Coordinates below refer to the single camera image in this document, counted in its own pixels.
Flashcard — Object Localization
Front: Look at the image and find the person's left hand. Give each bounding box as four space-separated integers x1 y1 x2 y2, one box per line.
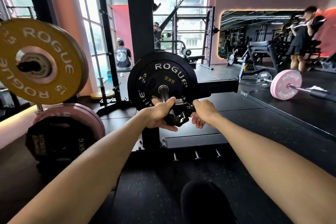
139 97 179 132

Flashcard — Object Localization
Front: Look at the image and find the person's right hand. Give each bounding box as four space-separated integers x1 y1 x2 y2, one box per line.
191 99 220 129

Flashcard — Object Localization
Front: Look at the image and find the black barbell collar clamp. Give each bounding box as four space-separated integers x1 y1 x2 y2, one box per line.
163 99 197 127

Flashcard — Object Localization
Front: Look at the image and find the person's left forearm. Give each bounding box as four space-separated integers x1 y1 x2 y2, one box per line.
8 111 152 224

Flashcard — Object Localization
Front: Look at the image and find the person's right forearm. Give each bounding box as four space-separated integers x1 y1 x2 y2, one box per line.
210 112 336 224

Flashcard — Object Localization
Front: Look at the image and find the black bumper weight plate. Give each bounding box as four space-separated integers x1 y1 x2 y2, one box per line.
127 52 198 112

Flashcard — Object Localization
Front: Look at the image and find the black seated exercise machine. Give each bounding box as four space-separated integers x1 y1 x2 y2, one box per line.
173 40 206 69

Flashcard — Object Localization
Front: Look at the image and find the yellow floor weight plate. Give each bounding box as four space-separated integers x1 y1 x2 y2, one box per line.
91 90 116 100

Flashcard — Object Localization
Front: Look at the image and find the black squat rack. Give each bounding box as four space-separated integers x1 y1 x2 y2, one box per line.
96 0 239 152

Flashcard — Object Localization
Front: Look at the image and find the black background power rack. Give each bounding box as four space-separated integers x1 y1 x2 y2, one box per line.
172 6 219 71

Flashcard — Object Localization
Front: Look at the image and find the small black weight plate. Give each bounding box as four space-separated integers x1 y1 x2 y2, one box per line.
256 72 273 88

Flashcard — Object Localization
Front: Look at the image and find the pink bumper weight plate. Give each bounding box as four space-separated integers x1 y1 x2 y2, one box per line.
33 103 106 148

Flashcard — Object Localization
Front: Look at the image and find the pink weight plate on barbell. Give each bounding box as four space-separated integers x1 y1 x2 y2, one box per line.
270 69 303 100

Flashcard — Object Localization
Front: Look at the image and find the black weight bench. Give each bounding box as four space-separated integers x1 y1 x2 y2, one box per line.
237 41 282 83

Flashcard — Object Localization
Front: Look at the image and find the black stored weight plate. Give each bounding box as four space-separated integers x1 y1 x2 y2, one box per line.
25 116 97 177

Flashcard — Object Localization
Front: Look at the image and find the steel floor barbell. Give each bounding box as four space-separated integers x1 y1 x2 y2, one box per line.
258 78 336 102

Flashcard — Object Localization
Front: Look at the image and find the yellow bumper weight plate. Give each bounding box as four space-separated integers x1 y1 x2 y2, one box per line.
0 18 89 105

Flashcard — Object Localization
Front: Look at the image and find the large wall mirror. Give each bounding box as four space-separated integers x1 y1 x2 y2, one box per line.
218 10 310 60

